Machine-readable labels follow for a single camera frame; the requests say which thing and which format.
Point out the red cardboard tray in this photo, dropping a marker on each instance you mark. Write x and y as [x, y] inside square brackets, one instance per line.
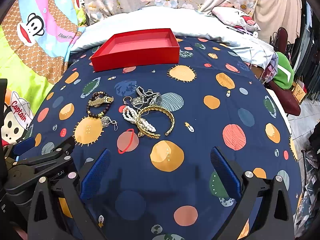
[137, 48]

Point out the dark red chair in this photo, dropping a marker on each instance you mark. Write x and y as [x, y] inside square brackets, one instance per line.
[286, 98]

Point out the colourful monkey cartoon blanket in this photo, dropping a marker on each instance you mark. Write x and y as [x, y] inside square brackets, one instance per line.
[36, 41]

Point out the gold twisted cuff bangle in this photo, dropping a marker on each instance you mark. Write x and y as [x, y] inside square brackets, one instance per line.
[155, 122]

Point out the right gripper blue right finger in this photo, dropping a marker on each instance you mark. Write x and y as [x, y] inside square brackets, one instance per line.
[230, 179]

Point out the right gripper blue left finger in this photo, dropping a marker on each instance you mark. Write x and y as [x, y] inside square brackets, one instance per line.
[91, 175]

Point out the small hoop earring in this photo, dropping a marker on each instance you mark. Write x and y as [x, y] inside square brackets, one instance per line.
[127, 100]

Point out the pink white plush pillow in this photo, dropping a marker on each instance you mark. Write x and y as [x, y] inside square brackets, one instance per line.
[235, 18]

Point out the light blue quilt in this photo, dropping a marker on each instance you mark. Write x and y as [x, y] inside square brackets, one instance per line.
[182, 22]

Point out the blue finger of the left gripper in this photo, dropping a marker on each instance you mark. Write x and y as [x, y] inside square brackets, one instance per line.
[24, 146]

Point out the navy planet print bedsheet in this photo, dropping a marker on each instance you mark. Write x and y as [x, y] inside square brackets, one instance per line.
[167, 188]

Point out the silver metal wristwatch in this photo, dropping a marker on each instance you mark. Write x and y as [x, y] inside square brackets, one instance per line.
[146, 98]

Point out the silver filigree pendant earring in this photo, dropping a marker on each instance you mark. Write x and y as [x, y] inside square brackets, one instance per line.
[107, 121]

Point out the green white garment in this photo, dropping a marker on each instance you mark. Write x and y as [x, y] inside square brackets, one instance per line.
[285, 74]

